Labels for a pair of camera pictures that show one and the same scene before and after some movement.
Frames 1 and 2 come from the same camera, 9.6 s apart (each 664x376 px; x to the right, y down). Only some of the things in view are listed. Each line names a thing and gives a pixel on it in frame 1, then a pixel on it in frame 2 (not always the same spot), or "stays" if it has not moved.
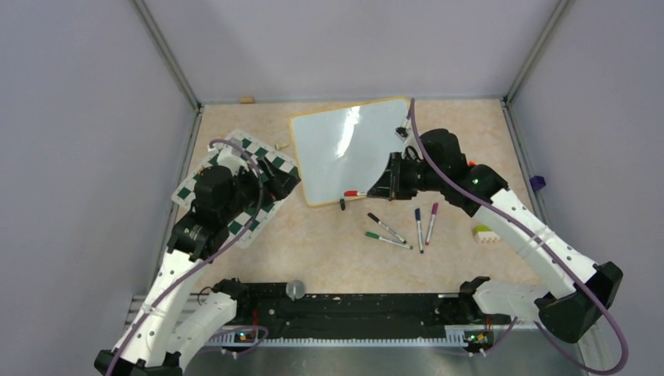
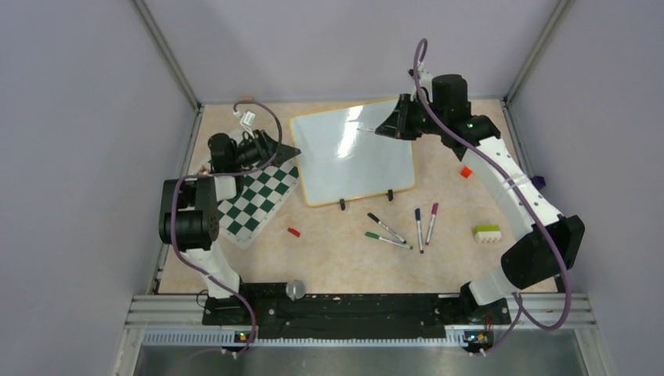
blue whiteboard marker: (417, 216) stays
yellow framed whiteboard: (348, 149) stays
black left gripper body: (272, 189) → (258, 149)
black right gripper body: (408, 176) → (415, 118)
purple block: (537, 182) stays
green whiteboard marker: (377, 236) stays
